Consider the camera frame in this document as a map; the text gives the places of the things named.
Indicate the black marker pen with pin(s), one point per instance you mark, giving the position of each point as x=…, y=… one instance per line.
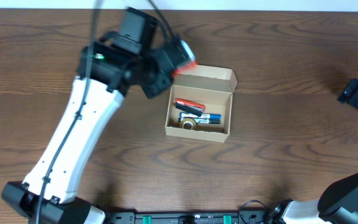
x=201, y=120

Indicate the orange utility knife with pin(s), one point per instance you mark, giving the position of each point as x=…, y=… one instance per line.
x=188, y=66

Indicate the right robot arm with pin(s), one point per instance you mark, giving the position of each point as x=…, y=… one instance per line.
x=338, y=203

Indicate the blue marker pen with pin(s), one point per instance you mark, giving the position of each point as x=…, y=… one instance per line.
x=202, y=116

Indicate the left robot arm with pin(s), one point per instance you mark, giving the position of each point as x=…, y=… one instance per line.
x=144, y=52

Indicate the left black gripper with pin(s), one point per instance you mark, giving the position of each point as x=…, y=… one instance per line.
x=158, y=84

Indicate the red and black stapler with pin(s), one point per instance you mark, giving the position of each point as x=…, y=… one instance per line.
x=189, y=106

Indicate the yellow tape roll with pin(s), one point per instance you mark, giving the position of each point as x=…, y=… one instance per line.
x=188, y=123

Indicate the cardboard box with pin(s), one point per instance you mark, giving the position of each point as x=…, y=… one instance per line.
x=210, y=86

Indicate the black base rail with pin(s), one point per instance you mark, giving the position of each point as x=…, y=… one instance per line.
x=252, y=216

